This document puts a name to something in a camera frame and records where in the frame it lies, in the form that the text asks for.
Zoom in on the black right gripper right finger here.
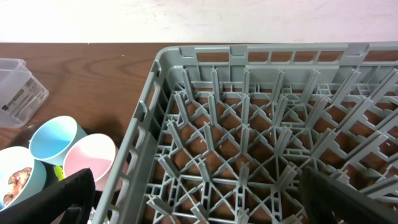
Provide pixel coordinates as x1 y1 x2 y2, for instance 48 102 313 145
298 167 397 224

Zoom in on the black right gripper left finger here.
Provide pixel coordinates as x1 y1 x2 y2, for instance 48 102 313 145
1 168 95 224

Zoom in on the yellow foil snack wrapper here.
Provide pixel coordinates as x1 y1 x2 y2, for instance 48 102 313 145
53 166 65 182

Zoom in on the light blue bowl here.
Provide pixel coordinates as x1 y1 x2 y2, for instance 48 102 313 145
1 146 47 211

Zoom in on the brown food scrap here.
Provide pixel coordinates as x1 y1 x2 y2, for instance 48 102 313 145
3 167 32 206

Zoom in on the grey dishwasher rack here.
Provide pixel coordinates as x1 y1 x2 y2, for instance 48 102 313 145
92 42 397 223

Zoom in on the pink cup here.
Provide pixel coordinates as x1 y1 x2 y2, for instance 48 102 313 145
63 133 119 191

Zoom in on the light blue cup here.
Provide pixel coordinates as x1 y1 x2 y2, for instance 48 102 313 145
29 116 87 166

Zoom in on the clear plastic bin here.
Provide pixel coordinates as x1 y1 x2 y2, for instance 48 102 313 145
0 58 49 128

